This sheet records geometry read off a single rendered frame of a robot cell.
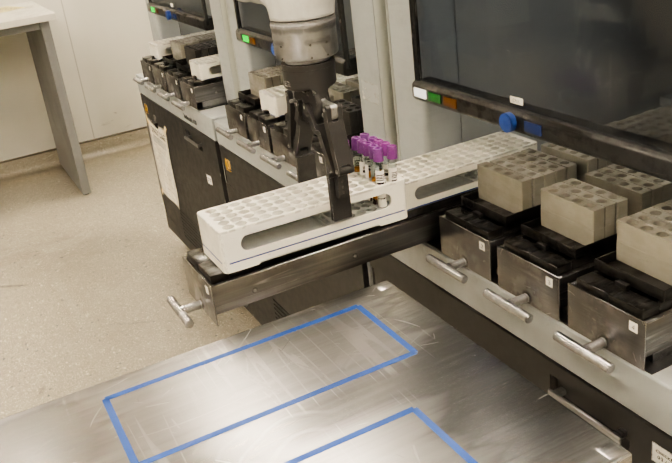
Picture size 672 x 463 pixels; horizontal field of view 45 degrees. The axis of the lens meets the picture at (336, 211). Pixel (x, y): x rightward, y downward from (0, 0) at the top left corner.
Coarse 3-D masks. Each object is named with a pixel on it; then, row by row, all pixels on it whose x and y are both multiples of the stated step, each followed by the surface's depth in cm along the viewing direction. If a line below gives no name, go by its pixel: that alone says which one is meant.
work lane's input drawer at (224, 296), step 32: (416, 224) 136; (192, 256) 129; (288, 256) 127; (320, 256) 129; (352, 256) 132; (192, 288) 132; (224, 288) 122; (256, 288) 125; (288, 288) 128; (192, 320) 124
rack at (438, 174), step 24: (456, 144) 150; (480, 144) 150; (504, 144) 147; (528, 144) 145; (408, 168) 141; (432, 168) 140; (456, 168) 139; (408, 192) 136; (432, 192) 145; (456, 192) 140
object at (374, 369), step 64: (320, 320) 106; (384, 320) 104; (128, 384) 97; (192, 384) 96; (256, 384) 94; (320, 384) 93; (384, 384) 91; (448, 384) 90; (512, 384) 89; (0, 448) 88; (64, 448) 87; (128, 448) 86; (192, 448) 85; (256, 448) 84; (320, 448) 82; (384, 448) 81; (448, 448) 80; (512, 448) 79; (576, 448) 78
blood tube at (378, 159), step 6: (378, 150) 117; (378, 156) 118; (378, 162) 118; (378, 168) 119; (378, 174) 119; (378, 180) 119; (384, 180) 120; (378, 198) 121; (384, 198) 120; (378, 204) 121; (384, 204) 121
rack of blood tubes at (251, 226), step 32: (288, 192) 120; (320, 192) 119; (352, 192) 118; (384, 192) 119; (224, 224) 113; (256, 224) 111; (288, 224) 124; (320, 224) 123; (352, 224) 118; (384, 224) 121; (224, 256) 110
